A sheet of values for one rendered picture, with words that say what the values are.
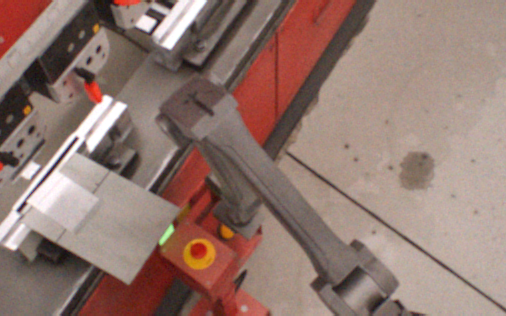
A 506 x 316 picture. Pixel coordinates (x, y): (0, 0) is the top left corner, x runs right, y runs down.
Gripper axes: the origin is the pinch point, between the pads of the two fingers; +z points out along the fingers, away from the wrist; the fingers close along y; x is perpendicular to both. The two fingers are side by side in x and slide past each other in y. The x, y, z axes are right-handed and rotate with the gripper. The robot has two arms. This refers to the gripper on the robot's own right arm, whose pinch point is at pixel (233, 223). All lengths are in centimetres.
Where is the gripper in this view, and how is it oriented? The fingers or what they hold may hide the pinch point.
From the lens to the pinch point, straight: 160.9
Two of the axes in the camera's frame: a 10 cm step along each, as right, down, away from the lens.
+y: -7.8, -6.2, 0.7
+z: -1.7, 3.1, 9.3
